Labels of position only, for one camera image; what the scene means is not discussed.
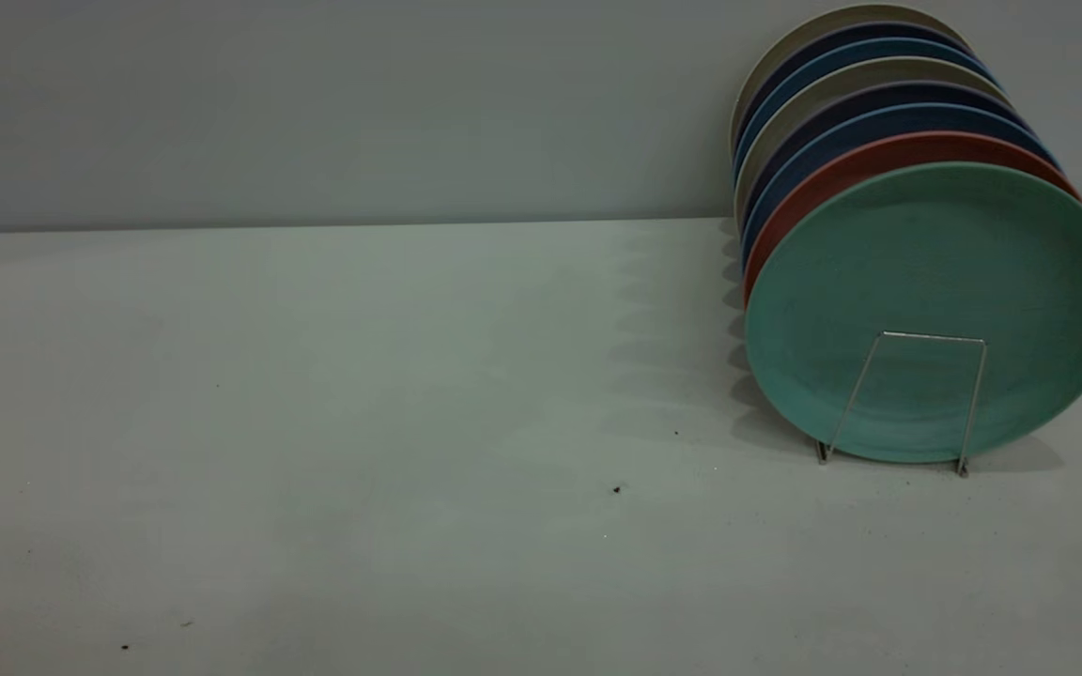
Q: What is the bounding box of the pink round plate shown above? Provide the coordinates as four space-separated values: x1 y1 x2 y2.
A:
743 131 1082 311

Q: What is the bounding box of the blue round plate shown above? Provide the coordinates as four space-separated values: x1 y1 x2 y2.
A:
734 38 997 189
740 103 1059 273

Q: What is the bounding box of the beige round plate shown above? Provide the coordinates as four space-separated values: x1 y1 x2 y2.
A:
729 3 965 151
734 58 1012 226

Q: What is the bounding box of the dark purple round plate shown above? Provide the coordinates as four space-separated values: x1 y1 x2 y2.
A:
732 22 974 170
736 82 1035 245

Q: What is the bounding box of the metal wire plate rack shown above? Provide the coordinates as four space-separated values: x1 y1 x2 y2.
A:
816 330 988 478

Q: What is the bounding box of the green round plate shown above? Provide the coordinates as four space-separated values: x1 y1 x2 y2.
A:
744 161 1082 466

